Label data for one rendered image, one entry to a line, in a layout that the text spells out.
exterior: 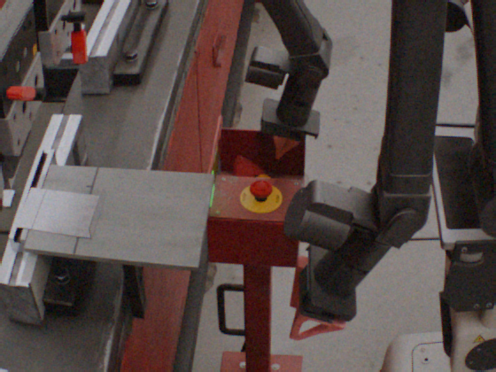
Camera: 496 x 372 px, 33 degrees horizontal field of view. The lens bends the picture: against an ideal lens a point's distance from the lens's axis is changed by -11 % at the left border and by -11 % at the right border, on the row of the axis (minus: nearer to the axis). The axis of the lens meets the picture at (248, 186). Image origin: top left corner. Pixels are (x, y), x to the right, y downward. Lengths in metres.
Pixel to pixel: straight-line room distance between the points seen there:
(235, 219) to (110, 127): 0.28
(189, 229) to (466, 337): 0.49
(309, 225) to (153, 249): 0.31
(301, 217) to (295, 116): 0.60
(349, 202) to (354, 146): 1.91
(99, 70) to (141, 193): 0.42
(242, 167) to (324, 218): 0.74
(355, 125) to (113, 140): 1.50
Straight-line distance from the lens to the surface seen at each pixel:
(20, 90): 1.06
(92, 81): 1.73
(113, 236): 1.29
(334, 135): 2.97
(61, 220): 1.32
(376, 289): 2.53
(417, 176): 0.97
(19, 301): 1.32
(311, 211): 1.01
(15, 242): 1.32
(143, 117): 1.67
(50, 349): 1.33
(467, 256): 1.25
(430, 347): 2.06
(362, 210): 1.03
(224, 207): 1.63
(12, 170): 1.25
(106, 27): 1.77
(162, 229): 1.29
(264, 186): 1.62
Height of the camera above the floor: 1.93
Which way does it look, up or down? 44 degrees down
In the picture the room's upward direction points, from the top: 1 degrees counter-clockwise
